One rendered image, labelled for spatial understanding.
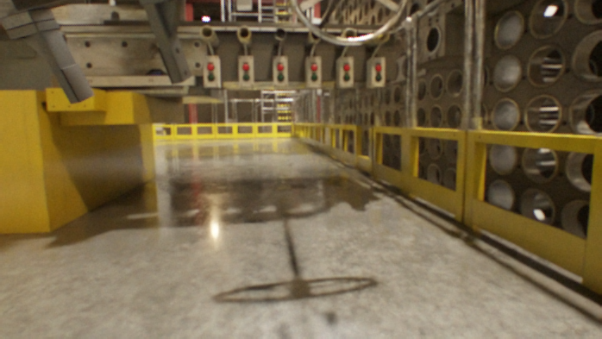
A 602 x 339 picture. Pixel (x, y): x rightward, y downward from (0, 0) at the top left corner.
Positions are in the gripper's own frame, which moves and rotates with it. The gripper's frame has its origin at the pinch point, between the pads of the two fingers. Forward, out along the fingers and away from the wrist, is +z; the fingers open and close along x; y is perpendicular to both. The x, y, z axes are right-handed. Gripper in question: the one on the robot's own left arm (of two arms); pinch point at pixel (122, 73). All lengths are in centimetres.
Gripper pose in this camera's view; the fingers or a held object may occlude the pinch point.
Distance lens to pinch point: 40.5
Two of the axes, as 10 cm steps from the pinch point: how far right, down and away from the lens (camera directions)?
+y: 0.8, -4.9, 8.7
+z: 1.9, 8.6, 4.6
